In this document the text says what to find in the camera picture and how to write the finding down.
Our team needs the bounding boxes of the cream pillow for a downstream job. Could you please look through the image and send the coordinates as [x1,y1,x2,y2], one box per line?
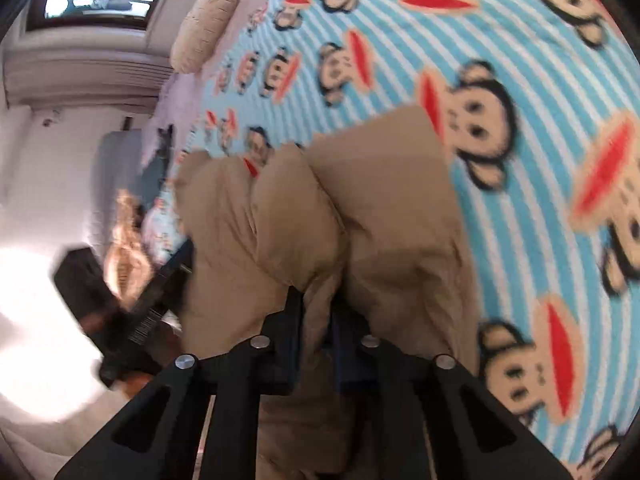
[169,0,247,73]

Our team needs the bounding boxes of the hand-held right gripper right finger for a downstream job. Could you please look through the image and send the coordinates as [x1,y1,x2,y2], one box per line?
[327,302,576,480]

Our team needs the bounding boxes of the tan pants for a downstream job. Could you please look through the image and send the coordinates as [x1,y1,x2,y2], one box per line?
[172,105,481,480]

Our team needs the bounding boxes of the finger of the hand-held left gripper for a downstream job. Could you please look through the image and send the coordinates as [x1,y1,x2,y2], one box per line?
[127,237,196,321]

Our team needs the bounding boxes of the pale pink bed sheet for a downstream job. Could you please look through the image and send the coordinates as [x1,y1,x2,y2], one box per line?
[140,0,311,161]

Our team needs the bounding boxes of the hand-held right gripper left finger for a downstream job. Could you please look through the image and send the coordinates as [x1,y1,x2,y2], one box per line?
[55,285,306,480]

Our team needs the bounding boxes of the striped monkey print blanket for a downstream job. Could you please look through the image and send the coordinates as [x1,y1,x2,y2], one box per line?
[140,0,640,480]

